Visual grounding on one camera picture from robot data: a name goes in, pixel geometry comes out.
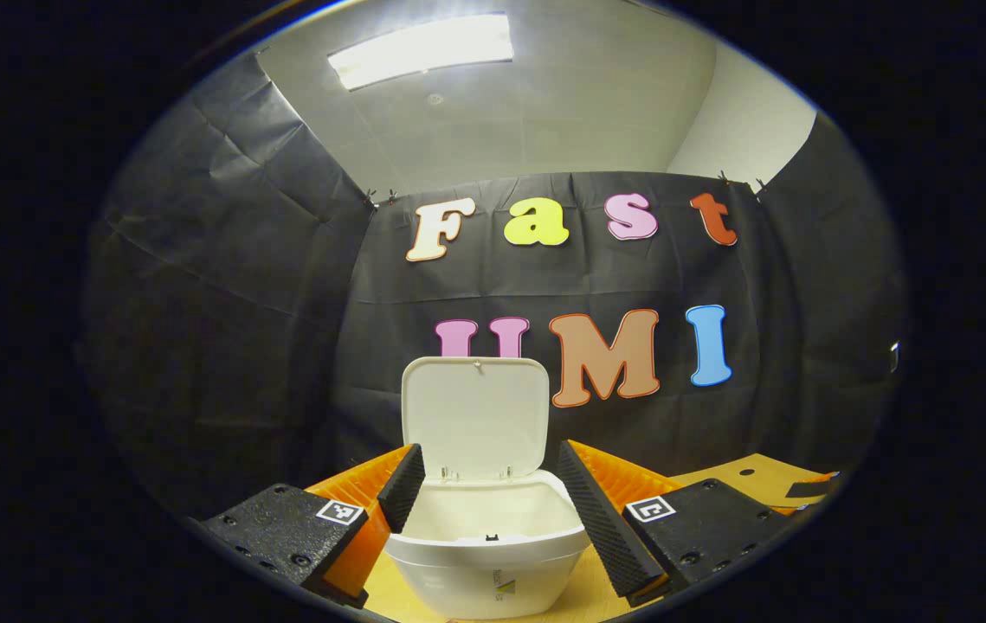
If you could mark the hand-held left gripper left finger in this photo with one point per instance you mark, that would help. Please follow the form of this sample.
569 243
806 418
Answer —
402 489

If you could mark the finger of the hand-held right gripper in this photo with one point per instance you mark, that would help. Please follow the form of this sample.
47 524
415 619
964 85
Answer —
813 490

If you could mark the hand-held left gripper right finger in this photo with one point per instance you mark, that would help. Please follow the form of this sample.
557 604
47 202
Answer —
601 528

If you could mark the white desktop garbage bin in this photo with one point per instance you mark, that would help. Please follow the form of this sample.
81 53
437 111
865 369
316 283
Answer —
480 554

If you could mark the wooden desktop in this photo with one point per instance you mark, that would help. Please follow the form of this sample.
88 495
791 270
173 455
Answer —
770 484

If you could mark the ceiling light panel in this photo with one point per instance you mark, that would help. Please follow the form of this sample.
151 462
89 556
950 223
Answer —
419 50

